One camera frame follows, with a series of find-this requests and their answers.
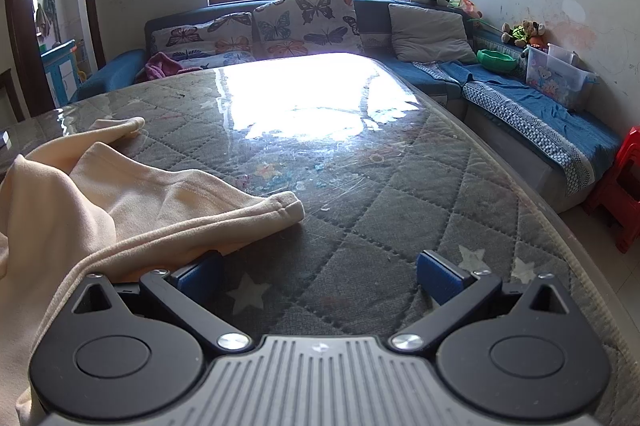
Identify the blue sofa blanket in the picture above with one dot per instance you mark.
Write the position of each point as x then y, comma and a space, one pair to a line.
525, 106

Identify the colourful soft toy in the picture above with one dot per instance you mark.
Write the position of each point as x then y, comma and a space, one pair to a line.
467, 7

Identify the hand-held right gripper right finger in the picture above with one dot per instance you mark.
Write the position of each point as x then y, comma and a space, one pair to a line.
440, 278

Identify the blue sofa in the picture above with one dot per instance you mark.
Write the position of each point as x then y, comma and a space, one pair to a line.
100, 76

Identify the red plastic stool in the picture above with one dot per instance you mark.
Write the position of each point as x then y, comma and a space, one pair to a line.
617, 191

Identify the green plastic bowl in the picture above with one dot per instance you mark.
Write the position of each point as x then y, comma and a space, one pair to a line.
496, 61

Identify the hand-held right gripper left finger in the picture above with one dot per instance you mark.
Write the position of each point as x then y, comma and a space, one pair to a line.
205, 278

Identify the flat butterfly print pillow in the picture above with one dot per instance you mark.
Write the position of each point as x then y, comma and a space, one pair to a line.
220, 59

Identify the grey pillow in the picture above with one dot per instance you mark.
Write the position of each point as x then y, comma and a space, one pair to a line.
430, 33

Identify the dark wooden chair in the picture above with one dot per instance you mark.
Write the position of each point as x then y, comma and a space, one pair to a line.
10, 96

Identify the brown stuffed bear toys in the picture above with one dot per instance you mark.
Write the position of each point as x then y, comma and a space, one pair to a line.
522, 33

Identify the large butterfly print pillow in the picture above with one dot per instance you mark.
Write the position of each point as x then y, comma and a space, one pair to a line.
305, 21

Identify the hanging clothes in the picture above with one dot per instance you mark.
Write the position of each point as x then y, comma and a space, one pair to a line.
45, 11

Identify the cream garment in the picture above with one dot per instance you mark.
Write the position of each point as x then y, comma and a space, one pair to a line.
100, 206

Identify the clear plastic storage box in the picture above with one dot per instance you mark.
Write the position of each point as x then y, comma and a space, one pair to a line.
555, 78

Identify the long butterfly print pillow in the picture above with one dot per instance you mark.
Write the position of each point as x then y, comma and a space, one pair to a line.
200, 35

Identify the pink cloth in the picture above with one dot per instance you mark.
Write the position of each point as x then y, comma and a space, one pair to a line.
162, 67

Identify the quilted star table cover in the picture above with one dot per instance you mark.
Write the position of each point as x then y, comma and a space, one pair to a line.
375, 186

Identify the blue white cardboard box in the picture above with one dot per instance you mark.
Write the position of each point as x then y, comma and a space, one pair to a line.
62, 71

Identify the dark wooden door frame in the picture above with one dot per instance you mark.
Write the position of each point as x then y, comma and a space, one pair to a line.
20, 6

